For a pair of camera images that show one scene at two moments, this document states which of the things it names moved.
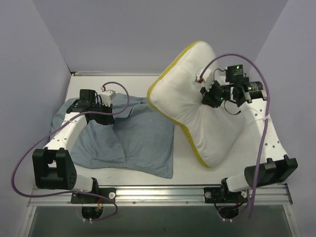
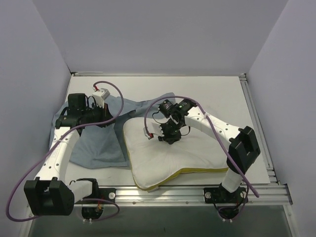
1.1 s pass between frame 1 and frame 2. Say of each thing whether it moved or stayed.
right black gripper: moved
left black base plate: stayed
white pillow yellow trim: moved
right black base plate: stayed
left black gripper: stayed
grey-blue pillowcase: stayed
